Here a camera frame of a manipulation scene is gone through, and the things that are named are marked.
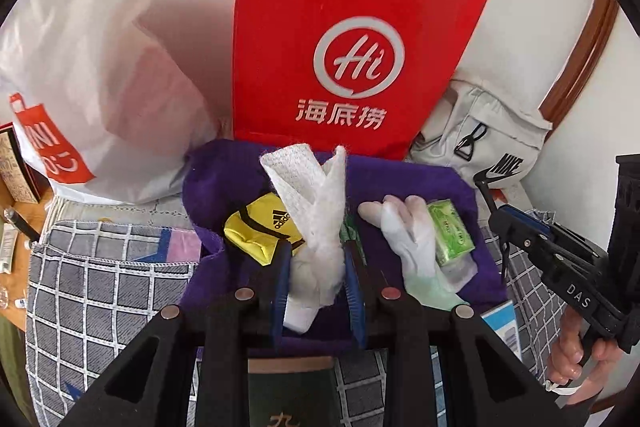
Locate white tube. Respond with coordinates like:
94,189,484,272
0,227,18,273

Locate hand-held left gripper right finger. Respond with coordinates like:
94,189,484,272
342,238,576,427

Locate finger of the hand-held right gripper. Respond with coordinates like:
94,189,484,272
472,173,556,229
489,213,561,283

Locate person's right hand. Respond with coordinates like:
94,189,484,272
547,307,636,404

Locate wooden bedside table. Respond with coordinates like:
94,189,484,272
0,179,53,333

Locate printed bed sheet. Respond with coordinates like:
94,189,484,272
45,193,193,229

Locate blue tissue pack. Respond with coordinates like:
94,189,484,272
480,299,523,360

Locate grey checkered star blanket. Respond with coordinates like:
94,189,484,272
25,194,566,427

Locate dark green wipes packet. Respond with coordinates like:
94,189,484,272
339,214,363,258

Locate purple towel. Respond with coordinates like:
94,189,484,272
180,139,508,358

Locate grey waist bag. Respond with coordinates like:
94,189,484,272
410,79,553,188

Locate dark rectangular box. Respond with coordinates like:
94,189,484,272
247,357,341,427

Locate red paper bag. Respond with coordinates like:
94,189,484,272
232,0,488,162

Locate white block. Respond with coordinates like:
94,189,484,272
283,292,327,334

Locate wooden door frame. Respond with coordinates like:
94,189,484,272
539,0,621,128

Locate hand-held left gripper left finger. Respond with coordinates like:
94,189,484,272
60,239,294,427

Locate light green tissue pack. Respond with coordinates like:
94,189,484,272
426,199,477,269

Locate white mesh cloth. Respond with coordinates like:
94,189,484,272
260,144,348,308

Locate white work glove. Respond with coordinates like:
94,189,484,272
358,194,471,310

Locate yellow pouch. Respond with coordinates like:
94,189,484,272
223,193,307,267

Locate white plastic shopping bag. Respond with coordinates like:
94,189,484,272
0,0,221,206

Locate black pen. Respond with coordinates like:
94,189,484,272
2,208,40,242

